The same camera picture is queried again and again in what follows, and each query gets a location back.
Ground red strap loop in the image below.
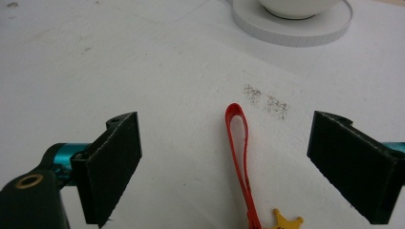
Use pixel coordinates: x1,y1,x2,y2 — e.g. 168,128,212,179
224,102,263,229

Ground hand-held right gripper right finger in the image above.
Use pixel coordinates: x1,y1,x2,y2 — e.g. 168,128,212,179
307,110,405,225

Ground white bowl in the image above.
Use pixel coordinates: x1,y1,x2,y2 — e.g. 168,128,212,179
257,0,342,21

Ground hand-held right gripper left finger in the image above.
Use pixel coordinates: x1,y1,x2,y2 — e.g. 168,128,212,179
70,111,143,229

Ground white round coaster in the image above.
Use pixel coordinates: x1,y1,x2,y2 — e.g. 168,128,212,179
229,0,353,48

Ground yellow star badge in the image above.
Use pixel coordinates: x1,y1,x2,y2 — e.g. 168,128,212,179
263,208,305,229

